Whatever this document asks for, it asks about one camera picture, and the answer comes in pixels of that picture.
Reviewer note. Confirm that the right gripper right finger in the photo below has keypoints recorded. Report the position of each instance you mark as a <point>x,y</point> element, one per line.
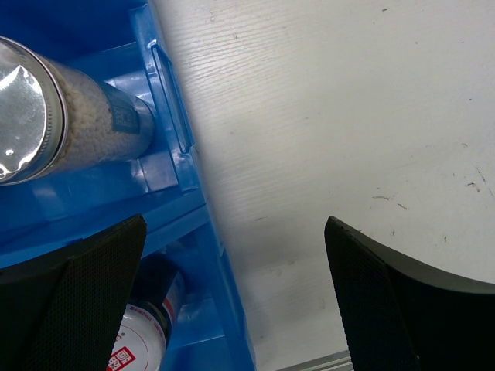
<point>401,314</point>

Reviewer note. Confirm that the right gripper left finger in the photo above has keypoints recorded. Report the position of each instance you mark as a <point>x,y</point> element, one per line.
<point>62,310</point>

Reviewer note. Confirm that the short spice jar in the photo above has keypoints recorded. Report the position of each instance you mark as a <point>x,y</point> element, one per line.
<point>150,316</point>

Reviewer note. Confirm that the tall silver-capped shaker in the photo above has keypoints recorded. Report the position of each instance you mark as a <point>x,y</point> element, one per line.
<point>58,119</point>

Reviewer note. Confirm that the blue near storage bin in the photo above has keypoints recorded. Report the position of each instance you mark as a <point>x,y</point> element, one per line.
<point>210,332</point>

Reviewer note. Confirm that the blue storage bin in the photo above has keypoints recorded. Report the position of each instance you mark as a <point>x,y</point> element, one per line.
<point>120,43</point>
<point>210,332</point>

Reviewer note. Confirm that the blue middle storage bin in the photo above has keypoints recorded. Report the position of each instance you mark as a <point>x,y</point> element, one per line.
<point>120,43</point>

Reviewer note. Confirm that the front aluminium frame rail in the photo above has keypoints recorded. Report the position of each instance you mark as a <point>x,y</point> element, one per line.
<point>339,361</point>

